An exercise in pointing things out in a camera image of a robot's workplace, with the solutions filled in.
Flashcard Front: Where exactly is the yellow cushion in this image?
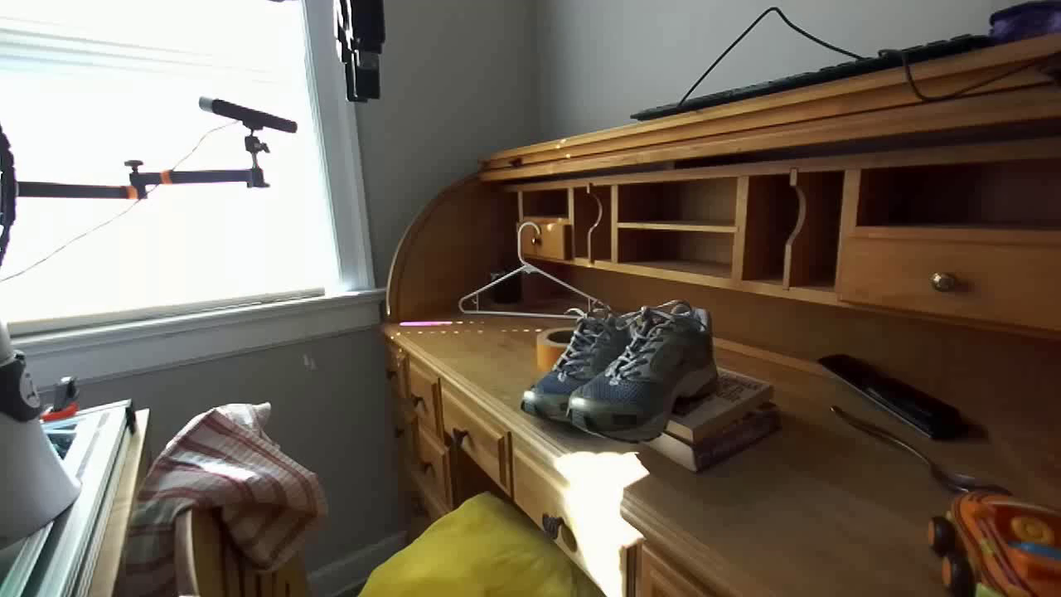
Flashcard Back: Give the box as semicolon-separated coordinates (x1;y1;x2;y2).
358;492;607;597

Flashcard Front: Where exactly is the white robot table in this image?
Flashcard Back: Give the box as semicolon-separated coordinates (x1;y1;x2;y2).
0;399;154;597

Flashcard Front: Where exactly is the orange tape roll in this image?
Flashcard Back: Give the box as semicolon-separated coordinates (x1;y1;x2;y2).
533;326;582;375

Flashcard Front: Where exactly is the white window frame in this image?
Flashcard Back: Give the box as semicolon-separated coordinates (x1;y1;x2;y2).
0;0;385;341

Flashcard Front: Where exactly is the wooden chair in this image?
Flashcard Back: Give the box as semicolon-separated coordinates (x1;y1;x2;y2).
177;508;319;597

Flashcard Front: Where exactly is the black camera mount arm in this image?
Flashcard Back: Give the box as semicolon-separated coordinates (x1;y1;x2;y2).
10;130;277;204

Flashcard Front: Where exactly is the thin brown book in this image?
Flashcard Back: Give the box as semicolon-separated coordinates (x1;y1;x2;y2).
660;368;776;448

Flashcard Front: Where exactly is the purple bowl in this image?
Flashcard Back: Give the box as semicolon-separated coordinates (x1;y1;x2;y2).
989;0;1061;47

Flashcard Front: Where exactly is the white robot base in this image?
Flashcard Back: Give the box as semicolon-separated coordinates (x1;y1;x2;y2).
0;326;82;543

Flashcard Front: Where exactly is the thin metal tool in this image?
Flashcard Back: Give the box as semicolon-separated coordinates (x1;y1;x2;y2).
829;401;1005;497

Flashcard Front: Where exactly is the white wire hanger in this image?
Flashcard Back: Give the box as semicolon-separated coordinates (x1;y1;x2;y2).
453;217;609;326

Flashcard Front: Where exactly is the black keyboard cable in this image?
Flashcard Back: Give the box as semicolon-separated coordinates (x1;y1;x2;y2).
672;2;1061;109

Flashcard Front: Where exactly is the blue grey sneaker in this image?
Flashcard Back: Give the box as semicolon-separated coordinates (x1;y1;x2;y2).
564;296;720;444
519;307;639;426

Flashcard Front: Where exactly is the black stereo camera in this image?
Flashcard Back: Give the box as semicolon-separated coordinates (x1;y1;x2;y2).
195;94;302;137

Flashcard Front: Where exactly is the black remote control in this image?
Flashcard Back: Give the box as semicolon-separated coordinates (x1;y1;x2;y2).
815;350;982;444

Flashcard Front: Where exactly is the thick brown book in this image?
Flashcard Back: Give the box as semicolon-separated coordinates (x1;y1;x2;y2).
644;409;784;477

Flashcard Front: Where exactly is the striped cloth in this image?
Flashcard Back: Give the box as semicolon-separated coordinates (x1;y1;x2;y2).
114;399;333;597

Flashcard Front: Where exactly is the wooden roll-top desk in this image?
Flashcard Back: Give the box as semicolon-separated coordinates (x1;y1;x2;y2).
377;29;1061;597

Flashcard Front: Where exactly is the red emergency stop button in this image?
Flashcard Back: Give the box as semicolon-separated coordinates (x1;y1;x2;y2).
39;375;82;426

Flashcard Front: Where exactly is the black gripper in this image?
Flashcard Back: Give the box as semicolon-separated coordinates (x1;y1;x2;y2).
336;0;387;106

